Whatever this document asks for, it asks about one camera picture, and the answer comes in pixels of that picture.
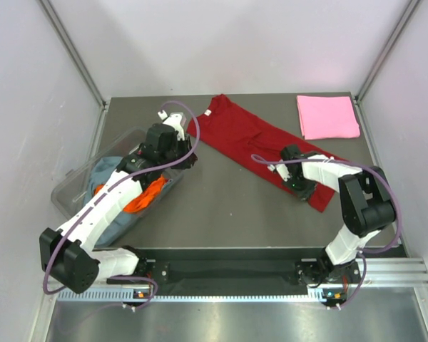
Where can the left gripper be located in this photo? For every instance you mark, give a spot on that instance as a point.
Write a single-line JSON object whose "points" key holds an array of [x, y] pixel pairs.
{"points": [[185, 145]]}

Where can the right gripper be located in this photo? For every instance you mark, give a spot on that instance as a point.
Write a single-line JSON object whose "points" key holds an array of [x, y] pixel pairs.
{"points": [[303, 194]]}

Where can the red t shirt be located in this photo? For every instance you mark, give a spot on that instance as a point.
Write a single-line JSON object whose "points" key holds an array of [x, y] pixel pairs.
{"points": [[238, 133]]}

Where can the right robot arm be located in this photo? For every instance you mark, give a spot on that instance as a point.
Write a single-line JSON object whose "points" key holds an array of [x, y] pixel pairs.
{"points": [[366, 205]]}

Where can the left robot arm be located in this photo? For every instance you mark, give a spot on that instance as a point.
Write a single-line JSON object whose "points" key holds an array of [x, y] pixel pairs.
{"points": [[68, 254]]}

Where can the orange t shirt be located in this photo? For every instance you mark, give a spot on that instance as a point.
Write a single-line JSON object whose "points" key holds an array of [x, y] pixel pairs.
{"points": [[142, 199]]}

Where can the grey blue t shirt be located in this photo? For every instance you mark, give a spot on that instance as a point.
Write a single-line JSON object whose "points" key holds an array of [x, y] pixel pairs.
{"points": [[100, 174]]}

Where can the folded pink t shirt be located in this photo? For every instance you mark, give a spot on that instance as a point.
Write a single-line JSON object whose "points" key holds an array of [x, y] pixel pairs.
{"points": [[327, 117]]}

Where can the clear plastic bin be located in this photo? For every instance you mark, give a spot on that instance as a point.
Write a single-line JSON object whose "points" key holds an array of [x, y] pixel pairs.
{"points": [[68, 195]]}

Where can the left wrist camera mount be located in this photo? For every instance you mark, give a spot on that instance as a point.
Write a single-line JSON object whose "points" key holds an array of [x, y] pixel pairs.
{"points": [[176, 121]]}

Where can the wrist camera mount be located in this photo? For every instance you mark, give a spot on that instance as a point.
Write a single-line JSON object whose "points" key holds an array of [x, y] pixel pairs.
{"points": [[176, 121], [281, 170]]}

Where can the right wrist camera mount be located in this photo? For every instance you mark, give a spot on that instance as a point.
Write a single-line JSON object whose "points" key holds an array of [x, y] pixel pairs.
{"points": [[281, 170]]}

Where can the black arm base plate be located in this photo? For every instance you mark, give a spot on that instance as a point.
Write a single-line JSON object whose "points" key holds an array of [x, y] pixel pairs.
{"points": [[294, 266]]}

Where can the left aluminium frame post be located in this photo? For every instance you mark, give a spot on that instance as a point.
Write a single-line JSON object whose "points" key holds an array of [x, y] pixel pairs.
{"points": [[54, 19]]}

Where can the aluminium frame post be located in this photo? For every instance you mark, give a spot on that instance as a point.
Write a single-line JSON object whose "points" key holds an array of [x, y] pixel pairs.
{"points": [[407, 14], [54, 19]]}

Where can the right aluminium frame post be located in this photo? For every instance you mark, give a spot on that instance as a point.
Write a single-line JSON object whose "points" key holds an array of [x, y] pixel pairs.
{"points": [[407, 14]]}

